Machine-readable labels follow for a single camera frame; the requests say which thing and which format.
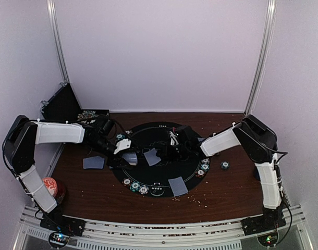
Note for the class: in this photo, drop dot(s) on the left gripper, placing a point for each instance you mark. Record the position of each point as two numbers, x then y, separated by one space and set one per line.
114 160

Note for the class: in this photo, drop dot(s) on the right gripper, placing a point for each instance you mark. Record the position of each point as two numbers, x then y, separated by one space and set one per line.
167 153

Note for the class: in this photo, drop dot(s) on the grey card deck box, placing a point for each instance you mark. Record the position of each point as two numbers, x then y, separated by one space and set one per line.
130 158

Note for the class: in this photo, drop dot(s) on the white blue chip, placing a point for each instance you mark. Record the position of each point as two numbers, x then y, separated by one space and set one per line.
205 161
143 190

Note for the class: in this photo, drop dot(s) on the dealt card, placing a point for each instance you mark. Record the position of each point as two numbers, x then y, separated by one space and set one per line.
178 186

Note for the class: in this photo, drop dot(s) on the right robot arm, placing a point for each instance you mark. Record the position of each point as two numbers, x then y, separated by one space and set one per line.
257 140

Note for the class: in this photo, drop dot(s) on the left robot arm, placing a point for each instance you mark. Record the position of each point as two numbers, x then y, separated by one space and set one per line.
31 144

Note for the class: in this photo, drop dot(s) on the leftover cards on table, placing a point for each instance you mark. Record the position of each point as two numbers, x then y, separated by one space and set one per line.
96 162

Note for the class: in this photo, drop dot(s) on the round black poker mat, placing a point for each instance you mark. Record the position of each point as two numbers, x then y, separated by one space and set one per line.
155 135

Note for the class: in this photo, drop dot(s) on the green chip stack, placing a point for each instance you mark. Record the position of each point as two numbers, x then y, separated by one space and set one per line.
225 165

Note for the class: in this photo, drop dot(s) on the black poker set case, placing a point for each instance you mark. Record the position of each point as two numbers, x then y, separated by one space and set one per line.
64 106

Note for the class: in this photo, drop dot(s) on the red patterned tin can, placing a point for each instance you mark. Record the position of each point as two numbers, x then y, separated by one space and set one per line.
56 188

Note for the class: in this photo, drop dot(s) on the dark blue mug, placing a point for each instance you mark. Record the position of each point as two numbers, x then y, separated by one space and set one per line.
256 174

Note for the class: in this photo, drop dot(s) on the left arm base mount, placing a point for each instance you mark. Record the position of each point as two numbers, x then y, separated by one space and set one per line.
61 234

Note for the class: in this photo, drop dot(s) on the aluminium front rail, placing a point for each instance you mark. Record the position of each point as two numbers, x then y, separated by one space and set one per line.
225 234

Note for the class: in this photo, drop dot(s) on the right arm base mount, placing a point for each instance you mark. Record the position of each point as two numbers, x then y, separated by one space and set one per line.
265 230

